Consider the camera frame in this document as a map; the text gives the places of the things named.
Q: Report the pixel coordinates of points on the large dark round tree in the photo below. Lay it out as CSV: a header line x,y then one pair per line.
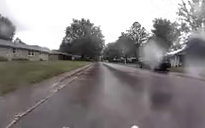
x,y
83,38

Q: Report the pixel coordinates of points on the pale leafy tree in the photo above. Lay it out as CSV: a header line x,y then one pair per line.
x,y
196,13

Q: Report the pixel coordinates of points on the group of trees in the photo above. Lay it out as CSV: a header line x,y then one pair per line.
x,y
126,45

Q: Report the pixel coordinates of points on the concrete kerb strip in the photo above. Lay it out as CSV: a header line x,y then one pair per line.
x,y
25,100

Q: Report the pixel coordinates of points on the dark vehicle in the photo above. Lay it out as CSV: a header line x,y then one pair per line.
x,y
163,65

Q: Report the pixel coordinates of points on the low dark building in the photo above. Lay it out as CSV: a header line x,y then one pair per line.
x,y
61,55

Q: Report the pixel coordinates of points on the low beige house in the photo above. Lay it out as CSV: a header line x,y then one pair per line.
x,y
20,51

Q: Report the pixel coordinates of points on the grass lawn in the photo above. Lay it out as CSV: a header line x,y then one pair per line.
x,y
23,75

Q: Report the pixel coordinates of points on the wet grey asphalt road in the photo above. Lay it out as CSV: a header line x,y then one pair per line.
x,y
116,100

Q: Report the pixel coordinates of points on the dark leafy tree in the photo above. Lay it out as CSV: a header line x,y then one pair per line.
x,y
165,31

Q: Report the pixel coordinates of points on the house with pale roof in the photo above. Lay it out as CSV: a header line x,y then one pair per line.
x,y
176,58

